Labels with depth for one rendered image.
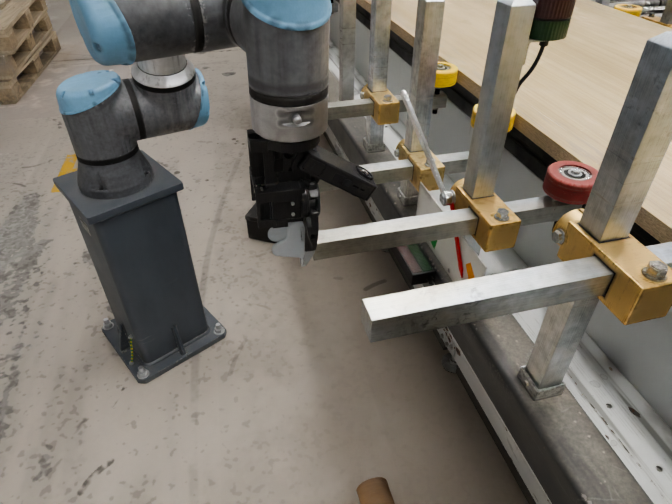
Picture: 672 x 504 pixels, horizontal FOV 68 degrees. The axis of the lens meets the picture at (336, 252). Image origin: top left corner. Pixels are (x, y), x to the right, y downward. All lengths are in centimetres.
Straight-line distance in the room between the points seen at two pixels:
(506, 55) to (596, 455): 52
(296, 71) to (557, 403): 55
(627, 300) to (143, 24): 57
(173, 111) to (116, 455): 94
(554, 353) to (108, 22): 64
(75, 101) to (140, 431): 90
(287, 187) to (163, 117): 76
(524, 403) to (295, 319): 116
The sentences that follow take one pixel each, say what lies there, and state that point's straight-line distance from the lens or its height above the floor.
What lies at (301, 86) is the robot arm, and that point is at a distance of 56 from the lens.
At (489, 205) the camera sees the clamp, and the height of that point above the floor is 87.
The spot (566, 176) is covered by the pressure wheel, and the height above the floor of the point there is 91.
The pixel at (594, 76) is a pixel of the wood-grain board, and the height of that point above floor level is 90.
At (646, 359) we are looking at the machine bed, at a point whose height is 68.
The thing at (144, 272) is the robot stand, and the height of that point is 37.
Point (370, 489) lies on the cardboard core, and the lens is 135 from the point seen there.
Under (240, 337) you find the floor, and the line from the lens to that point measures 176.
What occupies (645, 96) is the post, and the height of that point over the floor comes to 112.
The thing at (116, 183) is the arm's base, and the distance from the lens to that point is 138.
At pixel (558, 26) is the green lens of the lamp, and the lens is 74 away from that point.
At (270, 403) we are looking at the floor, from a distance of 158.
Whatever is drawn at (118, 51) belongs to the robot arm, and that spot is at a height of 112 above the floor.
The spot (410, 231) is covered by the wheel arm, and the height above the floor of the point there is 86.
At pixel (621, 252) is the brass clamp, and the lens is 59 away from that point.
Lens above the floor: 129
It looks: 39 degrees down
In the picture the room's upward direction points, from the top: straight up
